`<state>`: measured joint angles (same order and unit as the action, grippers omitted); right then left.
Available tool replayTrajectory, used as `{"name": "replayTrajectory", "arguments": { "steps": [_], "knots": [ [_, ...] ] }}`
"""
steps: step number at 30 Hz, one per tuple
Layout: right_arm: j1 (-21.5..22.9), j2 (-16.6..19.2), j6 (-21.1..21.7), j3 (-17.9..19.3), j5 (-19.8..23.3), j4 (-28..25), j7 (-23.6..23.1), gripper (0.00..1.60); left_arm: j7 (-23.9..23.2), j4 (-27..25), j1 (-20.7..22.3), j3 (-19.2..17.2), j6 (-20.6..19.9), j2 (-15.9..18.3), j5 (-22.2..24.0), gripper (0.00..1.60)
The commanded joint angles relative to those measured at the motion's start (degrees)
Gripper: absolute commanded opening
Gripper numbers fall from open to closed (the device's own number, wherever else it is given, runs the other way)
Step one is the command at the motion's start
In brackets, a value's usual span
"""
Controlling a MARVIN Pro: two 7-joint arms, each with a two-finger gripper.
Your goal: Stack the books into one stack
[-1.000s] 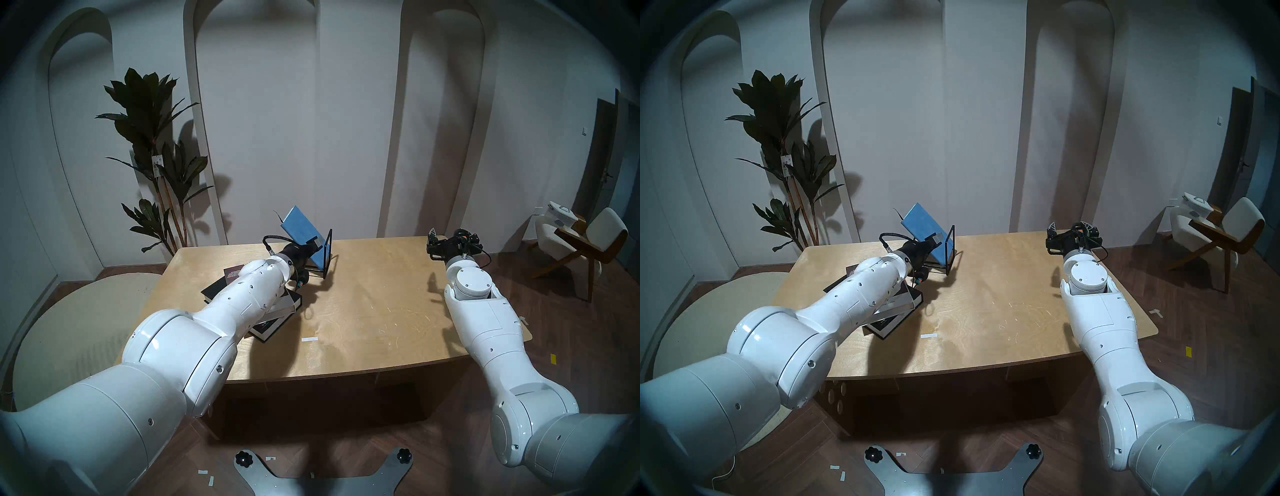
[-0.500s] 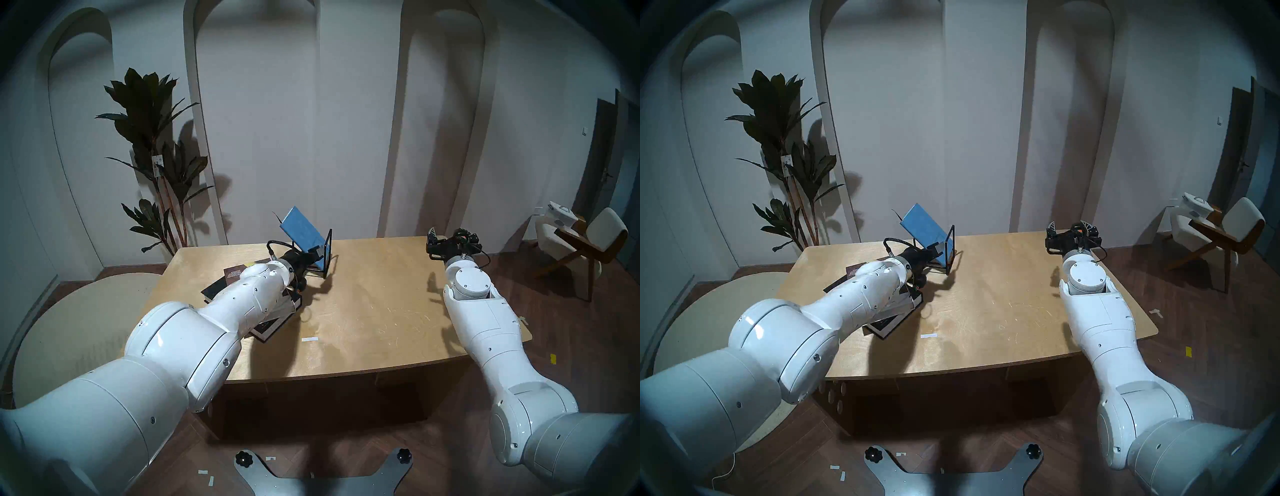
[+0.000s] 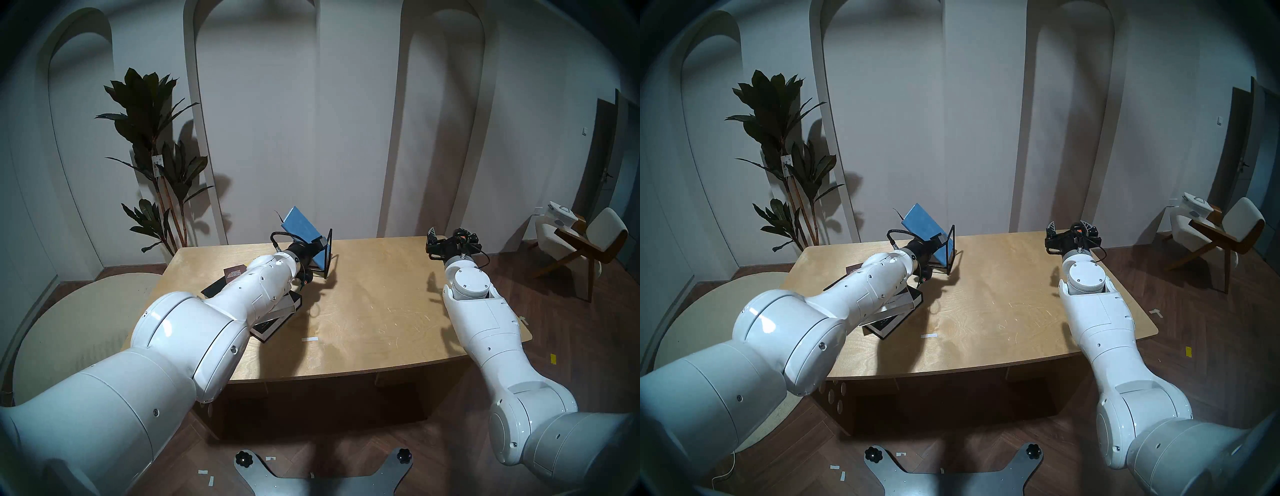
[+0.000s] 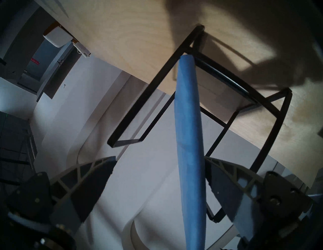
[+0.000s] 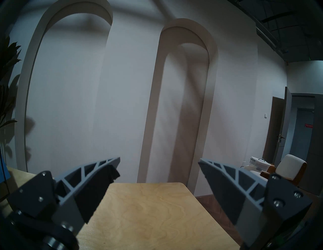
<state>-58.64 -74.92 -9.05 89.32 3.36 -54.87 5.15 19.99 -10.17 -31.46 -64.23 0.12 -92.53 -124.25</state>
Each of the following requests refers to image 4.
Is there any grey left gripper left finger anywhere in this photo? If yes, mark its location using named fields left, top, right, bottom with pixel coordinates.
left=8, top=156, right=118, bottom=233

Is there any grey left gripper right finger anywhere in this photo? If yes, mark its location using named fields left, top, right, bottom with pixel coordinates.
left=205, top=157, right=313, bottom=240

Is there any thin blue book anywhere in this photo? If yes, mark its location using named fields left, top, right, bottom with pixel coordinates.
left=174, top=54, right=208, bottom=250

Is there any dark grey cabinet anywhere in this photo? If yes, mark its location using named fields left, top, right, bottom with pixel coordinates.
left=0, top=111, right=38, bottom=185

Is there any dark door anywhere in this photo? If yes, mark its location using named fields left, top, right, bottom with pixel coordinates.
left=15, top=38, right=84, bottom=99

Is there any white bag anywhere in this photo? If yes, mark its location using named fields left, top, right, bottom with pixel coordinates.
left=73, top=42, right=91, bottom=58

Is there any white wooden armchair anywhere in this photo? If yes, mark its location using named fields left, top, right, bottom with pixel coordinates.
left=42, top=21, right=78, bottom=48

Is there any black wire book stand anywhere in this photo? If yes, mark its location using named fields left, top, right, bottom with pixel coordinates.
left=107, top=24, right=293, bottom=223

